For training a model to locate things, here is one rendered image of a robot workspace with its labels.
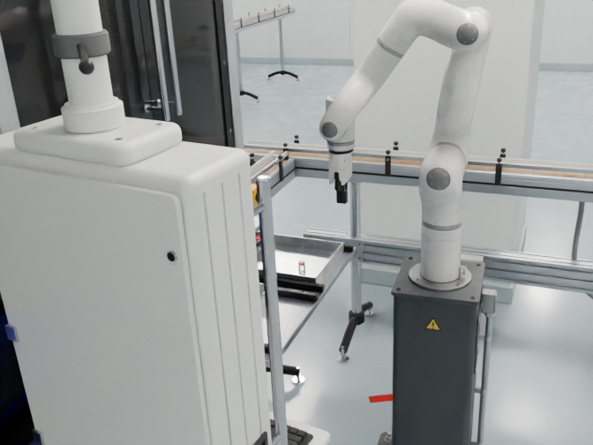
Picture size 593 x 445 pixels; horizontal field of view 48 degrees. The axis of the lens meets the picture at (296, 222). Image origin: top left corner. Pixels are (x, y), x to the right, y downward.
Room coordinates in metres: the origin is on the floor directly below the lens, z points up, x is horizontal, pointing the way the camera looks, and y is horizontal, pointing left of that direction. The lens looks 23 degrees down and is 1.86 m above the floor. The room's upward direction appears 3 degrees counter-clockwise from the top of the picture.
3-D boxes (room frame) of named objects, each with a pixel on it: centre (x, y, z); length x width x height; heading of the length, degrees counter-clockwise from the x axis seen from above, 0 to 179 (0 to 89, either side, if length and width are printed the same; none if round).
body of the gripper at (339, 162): (1.95, -0.15, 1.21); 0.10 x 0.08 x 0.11; 158
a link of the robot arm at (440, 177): (1.81, -0.42, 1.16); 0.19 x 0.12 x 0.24; 160
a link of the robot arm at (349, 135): (1.95, -0.14, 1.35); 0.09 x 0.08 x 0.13; 159
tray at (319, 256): (1.96, 0.06, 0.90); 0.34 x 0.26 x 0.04; 66
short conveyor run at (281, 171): (2.60, 0.19, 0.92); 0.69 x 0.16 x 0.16; 157
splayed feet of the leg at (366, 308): (2.86, -0.27, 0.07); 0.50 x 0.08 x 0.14; 157
